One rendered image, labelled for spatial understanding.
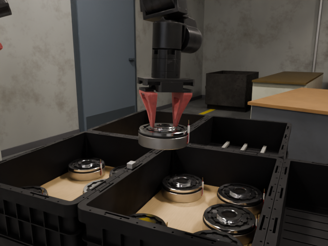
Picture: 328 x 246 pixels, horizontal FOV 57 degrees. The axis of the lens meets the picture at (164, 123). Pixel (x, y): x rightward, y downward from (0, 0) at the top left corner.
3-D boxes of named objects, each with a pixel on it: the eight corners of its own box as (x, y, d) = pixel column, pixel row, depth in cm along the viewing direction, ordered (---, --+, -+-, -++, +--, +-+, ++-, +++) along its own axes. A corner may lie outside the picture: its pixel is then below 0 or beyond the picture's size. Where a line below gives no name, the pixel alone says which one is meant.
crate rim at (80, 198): (72, 219, 51) (71, 206, 50) (-41, 186, 63) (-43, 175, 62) (169, 150, 86) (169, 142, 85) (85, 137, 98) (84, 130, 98)
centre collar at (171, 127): (169, 132, 59) (169, 129, 59) (147, 129, 61) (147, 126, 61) (179, 127, 63) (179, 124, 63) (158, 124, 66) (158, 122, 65)
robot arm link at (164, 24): (147, 16, 57) (173, 14, 54) (166, 21, 63) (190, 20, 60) (146, 53, 59) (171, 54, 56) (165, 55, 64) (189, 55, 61)
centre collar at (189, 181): (187, 187, 73) (187, 185, 73) (169, 183, 75) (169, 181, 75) (195, 180, 77) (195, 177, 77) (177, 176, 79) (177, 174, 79)
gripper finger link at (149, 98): (137, 124, 64) (138, 79, 62) (169, 123, 66) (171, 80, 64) (146, 131, 58) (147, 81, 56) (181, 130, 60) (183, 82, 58)
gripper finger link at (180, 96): (148, 124, 65) (149, 79, 63) (179, 123, 67) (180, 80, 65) (157, 131, 58) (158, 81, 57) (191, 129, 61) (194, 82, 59)
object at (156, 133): (176, 139, 56) (176, 135, 56) (129, 132, 60) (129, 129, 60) (195, 129, 65) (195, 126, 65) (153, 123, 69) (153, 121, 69)
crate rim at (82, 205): (259, 274, 38) (260, 257, 38) (72, 219, 51) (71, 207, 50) (282, 167, 74) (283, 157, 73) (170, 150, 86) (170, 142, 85)
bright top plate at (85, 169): (87, 174, 81) (87, 172, 81) (60, 167, 86) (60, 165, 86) (111, 162, 90) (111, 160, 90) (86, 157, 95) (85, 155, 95)
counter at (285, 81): (318, 111, 602) (323, 72, 585) (300, 137, 420) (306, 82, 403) (280, 107, 640) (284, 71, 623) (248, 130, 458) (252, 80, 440)
